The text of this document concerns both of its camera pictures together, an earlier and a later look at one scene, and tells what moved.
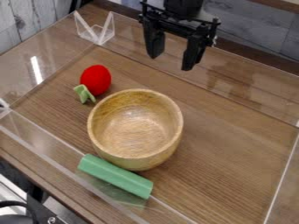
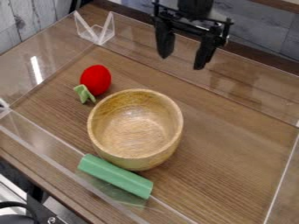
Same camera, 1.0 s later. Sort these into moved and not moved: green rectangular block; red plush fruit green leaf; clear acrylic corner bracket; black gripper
Moved: black gripper
Not moved: green rectangular block; red plush fruit green leaf; clear acrylic corner bracket
